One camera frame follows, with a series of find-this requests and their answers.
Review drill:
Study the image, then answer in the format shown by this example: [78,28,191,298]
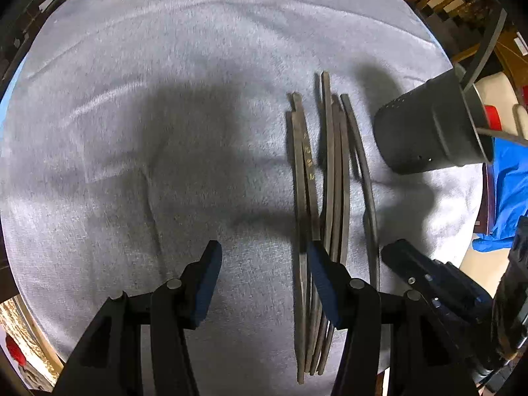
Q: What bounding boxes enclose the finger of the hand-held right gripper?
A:
[381,239,491,326]

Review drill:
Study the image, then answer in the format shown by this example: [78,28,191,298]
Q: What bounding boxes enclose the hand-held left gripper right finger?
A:
[306,240,479,396]

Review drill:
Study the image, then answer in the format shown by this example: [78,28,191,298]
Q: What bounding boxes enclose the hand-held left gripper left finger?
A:
[53,239,223,396]

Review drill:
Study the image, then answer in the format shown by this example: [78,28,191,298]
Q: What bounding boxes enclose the black chopstick holder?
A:
[373,65,496,175]

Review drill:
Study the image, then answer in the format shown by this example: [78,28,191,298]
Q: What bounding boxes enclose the blue jacket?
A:
[474,137,528,252]

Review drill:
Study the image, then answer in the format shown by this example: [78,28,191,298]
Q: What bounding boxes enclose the grey tablecloth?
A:
[0,0,485,396]

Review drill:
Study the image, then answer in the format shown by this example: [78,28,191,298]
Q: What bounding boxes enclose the red plastic stool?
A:
[483,104,503,130]

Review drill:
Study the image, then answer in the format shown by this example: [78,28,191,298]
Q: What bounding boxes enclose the cream armchair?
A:
[458,72,528,289]

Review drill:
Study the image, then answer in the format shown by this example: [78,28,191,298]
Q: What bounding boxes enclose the dark wooden bench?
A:
[0,0,79,91]

